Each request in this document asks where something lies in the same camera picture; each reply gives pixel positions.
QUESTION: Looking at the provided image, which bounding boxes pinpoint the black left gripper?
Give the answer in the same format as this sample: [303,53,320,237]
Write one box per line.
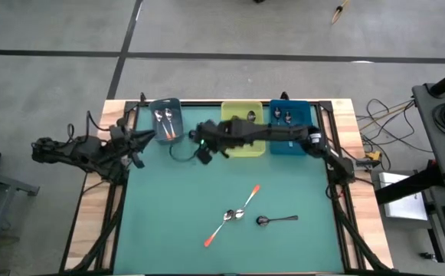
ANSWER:
[109,123,157,154]

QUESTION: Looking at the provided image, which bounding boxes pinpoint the black camera cable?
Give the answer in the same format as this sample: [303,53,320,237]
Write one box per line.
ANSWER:
[65,110,110,143]
[168,142,202,163]

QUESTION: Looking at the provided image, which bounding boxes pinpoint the grey metal side table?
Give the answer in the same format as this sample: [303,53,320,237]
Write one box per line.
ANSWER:
[0,164,41,276]

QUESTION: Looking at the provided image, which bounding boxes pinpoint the slate blue plastic bin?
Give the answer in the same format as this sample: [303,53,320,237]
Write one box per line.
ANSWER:
[148,97,185,146]

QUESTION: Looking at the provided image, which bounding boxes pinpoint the grey metal cart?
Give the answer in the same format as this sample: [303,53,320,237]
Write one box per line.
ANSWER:
[411,82,445,276]

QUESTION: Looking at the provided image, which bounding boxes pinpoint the white box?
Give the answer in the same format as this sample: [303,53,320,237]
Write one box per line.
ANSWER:
[378,171,429,222]

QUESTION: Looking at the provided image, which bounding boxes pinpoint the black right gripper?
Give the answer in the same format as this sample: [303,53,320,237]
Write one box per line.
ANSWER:
[195,119,246,154]

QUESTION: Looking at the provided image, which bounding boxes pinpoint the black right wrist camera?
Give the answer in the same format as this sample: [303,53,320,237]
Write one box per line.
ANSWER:
[196,148,214,166]

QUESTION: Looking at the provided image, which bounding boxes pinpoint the black metal bar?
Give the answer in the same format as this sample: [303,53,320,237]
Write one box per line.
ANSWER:
[375,159,443,206]

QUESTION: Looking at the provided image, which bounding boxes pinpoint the yellow floor cable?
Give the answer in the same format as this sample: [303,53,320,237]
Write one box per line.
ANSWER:
[358,100,415,133]

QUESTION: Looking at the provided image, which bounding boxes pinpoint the yellow-green plastic bin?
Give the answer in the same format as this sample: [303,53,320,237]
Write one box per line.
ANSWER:
[221,100,267,158]

